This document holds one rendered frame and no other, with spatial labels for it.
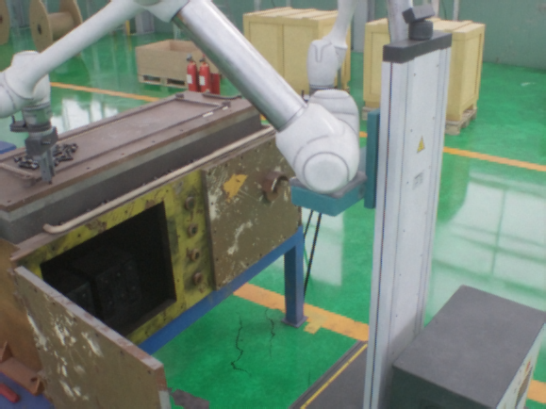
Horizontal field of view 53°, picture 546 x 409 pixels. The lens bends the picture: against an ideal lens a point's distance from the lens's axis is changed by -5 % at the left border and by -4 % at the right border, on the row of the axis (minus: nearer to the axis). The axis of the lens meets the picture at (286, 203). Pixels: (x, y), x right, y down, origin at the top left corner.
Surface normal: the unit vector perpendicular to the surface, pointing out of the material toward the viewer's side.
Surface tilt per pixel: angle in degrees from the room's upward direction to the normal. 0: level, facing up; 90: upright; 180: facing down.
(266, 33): 90
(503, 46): 90
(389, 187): 90
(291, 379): 0
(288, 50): 90
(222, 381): 0
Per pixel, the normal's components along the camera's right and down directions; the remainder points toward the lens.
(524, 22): -0.54, 0.37
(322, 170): -0.04, 0.51
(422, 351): -0.02, -0.90
